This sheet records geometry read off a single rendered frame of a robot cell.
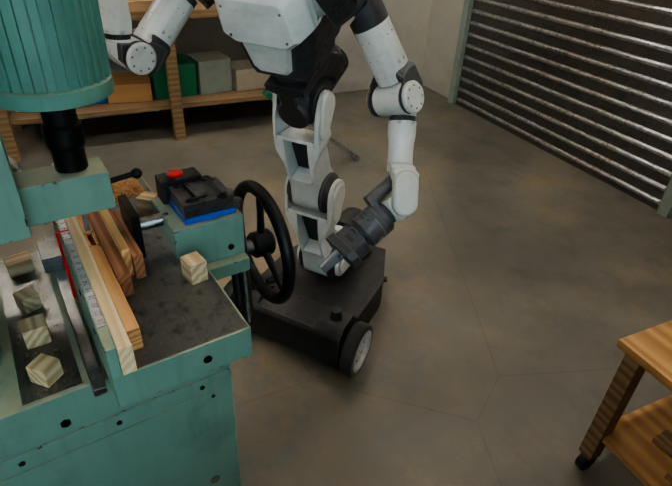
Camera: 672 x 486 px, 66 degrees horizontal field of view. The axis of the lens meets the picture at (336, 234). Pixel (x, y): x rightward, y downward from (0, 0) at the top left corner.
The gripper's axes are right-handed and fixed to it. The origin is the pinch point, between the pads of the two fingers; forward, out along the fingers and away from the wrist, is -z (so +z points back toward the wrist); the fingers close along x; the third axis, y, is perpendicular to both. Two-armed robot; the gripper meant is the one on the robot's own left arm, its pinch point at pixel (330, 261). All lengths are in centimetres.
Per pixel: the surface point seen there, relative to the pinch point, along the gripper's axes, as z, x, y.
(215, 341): -26, -31, 37
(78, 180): -27, -2, 57
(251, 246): -12.4, 0.4, 20.2
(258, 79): 73, 263, -86
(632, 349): 44, -50, -47
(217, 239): -16.5, -7.8, 34.0
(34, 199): -34, -2, 59
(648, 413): 46, -55, -88
